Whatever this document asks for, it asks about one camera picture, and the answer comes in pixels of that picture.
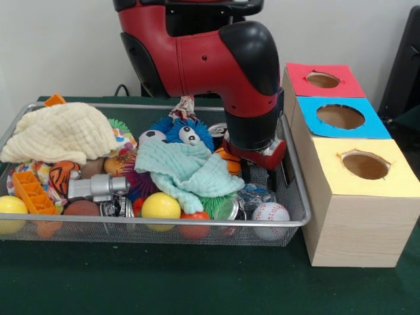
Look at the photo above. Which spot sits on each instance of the shallow clear mesh bin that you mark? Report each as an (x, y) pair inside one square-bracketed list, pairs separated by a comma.
[(131, 231)]

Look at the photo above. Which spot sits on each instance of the mint green waffle cloth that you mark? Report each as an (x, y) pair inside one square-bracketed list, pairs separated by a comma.
[(183, 170)]

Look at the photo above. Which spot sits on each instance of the white toy baseball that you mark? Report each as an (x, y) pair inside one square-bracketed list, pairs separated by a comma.
[(270, 211)]

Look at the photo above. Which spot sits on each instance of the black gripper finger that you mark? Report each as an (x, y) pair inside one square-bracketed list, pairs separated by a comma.
[(245, 170), (271, 180)]

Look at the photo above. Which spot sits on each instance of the small orange basketball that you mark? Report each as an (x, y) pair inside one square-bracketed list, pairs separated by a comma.
[(231, 164)]

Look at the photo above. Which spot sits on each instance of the cream waffle cloth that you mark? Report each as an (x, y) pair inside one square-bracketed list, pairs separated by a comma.
[(59, 131)]

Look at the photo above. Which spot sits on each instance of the silver plastic toy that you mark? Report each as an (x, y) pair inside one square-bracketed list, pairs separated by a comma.
[(98, 187)]

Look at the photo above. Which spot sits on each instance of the long orange toy brick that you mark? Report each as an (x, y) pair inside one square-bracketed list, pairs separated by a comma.
[(33, 193)]

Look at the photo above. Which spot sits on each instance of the black chair back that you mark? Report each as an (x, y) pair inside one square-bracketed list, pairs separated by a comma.
[(407, 65)]

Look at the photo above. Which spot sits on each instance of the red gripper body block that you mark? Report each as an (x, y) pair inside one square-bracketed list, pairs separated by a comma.
[(269, 162)]

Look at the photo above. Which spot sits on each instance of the crushed red can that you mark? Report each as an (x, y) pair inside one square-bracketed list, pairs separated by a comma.
[(229, 210)]

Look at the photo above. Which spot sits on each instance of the plain orange ball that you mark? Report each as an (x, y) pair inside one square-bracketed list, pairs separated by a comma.
[(194, 216)]

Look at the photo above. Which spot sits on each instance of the crushed clear plastic bottle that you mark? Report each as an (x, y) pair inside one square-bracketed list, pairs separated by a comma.
[(254, 193)]

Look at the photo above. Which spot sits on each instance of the dark green tablecloth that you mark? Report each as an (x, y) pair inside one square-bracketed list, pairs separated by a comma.
[(197, 279)]

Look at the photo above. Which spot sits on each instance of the wooden box with three holes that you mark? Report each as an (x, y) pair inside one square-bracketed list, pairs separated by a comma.
[(357, 229)]

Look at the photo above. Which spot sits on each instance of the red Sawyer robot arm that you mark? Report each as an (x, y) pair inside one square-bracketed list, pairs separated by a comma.
[(197, 59)]

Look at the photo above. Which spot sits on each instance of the yellow ball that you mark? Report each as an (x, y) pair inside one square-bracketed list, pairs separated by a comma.
[(13, 206), (160, 205)]

